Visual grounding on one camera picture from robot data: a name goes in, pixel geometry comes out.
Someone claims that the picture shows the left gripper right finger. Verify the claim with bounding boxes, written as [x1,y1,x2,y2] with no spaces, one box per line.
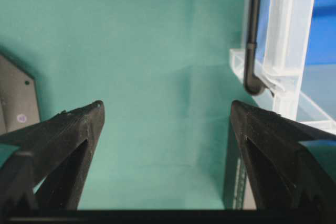
[230,100,335,214]

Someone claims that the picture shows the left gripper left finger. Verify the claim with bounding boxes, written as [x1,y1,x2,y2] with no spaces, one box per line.
[1,100,104,214]

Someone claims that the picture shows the black camera box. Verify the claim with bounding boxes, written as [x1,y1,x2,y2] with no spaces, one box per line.
[223,123,256,210]

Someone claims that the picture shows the clear plastic storage case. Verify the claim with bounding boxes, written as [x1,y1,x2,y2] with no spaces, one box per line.
[229,0,335,133]

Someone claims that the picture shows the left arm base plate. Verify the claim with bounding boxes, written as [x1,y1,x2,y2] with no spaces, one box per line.
[1,55,40,134]

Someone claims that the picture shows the black case handle left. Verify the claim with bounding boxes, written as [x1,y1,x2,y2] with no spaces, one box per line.
[243,0,265,96]

